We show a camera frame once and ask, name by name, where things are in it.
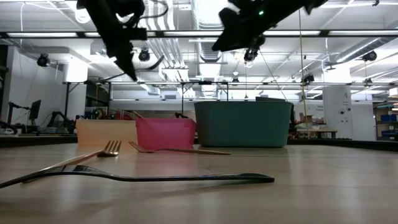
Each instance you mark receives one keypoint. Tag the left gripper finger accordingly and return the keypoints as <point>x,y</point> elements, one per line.
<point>126,63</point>

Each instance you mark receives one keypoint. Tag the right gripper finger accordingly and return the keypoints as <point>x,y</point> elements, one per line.
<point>233,39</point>

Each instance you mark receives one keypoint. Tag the rose gold metal fork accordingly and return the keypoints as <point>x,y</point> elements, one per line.
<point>186,151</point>

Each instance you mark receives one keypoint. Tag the background black robot arm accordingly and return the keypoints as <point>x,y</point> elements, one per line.
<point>62,118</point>

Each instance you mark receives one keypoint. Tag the black overhead crossbar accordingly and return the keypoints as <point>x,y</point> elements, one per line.
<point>174,33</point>

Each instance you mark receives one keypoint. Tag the orange plastic bin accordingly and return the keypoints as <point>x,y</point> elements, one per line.
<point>102,133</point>

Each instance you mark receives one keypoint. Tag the red-pink plastic bin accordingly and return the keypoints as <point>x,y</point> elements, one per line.
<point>164,133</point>

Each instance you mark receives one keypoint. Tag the teal plastic basket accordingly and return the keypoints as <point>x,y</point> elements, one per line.
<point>242,124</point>

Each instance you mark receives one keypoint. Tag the black computer monitor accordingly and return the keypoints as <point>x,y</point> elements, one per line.
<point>35,109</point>

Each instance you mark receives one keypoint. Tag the cardboard box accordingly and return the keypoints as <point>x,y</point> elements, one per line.
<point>306,118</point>

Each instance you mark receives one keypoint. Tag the wooden background table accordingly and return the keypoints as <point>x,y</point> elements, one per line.
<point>317,131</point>

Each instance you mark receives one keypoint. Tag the shelf with blue bins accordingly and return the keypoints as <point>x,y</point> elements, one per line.
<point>387,124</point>

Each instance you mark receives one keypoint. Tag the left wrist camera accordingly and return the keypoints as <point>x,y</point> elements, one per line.
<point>139,33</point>

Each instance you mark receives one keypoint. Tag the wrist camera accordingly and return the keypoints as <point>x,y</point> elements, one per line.
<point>139,33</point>
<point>259,40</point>

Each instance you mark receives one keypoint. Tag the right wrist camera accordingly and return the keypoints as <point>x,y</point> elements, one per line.
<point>259,40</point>

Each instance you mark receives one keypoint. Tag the silver ceiling duct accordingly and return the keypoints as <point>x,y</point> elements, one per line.
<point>210,57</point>

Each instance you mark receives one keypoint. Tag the black aluminium table frame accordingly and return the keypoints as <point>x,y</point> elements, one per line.
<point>342,143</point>

